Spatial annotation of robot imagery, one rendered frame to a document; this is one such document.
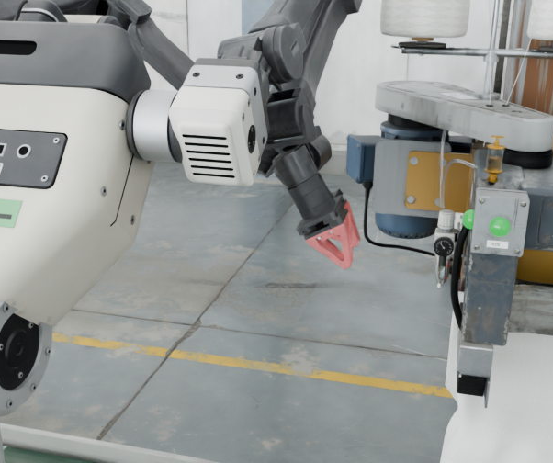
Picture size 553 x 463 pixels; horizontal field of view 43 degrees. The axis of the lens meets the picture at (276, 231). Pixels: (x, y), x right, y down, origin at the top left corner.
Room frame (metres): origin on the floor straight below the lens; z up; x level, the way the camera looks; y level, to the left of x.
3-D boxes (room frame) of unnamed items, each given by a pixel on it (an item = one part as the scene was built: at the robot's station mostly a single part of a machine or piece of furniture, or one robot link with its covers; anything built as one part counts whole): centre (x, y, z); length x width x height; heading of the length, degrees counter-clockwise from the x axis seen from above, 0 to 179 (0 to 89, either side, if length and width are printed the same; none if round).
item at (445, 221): (1.26, -0.32, 1.14); 0.05 x 0.04 x 0.16; 166
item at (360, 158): (1.52, -0.20, 1.25); 0.10 x 0.08 x 0.12; 11
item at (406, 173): (1.44, -0.35, 1.23); 0.28 x 0.07 x 0.16; 76
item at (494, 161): (1.06, -0.34, 1.37); 0.03 x 0.02 x 0.03; 76
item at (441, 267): (1.26, -0.32, 1.11); 0.03 x 0.03 x 0.06
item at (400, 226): (1.54, -0.30, 1.21); 0.15 x 0.15 x 0.25
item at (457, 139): (1.56, -0.39, 1.27); 0.12 x 0.09 x 0.09; 166
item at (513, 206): (1.00, -0.33, 1.29); 0.08 x 0.05 x 0.09; 76
